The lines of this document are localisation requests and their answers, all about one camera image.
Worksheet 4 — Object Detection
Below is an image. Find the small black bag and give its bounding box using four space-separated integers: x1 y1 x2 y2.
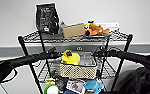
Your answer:
53 74 70 92

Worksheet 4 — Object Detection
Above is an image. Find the white printed box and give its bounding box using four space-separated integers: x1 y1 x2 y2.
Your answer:
79 53 96 67

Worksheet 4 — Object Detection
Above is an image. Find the pale spotted basket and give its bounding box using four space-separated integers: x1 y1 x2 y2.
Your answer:
58 53 100 80

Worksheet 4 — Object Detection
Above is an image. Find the black wire shelf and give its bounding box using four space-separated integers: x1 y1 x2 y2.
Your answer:
17 29 134 94

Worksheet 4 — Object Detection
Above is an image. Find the light blue plush toy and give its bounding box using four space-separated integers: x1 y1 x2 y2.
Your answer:
83 78 106 94

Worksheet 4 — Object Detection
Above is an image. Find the large black printed bag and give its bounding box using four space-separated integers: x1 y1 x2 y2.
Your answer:
34 2 61 36

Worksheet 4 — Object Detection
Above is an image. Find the grey wall socket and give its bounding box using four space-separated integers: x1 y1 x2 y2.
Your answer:
76 45 84 51

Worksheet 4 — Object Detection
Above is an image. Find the black office chair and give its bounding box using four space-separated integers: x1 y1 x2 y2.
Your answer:
118 66 150 94

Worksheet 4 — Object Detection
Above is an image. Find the green and white toy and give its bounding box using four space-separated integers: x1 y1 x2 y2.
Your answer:
43 84 60 94

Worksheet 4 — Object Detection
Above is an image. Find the brown cardboard box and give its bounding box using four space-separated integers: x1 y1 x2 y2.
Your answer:
61 22 86 40

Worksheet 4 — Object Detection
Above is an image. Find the yellow plush toy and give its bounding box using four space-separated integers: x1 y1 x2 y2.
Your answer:
60 49 82 66

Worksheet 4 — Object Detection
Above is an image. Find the orange plush toy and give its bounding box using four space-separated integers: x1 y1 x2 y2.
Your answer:
83 20 111 37

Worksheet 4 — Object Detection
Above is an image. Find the white printed magazine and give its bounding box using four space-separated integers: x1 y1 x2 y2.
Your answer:
65 79 86 94

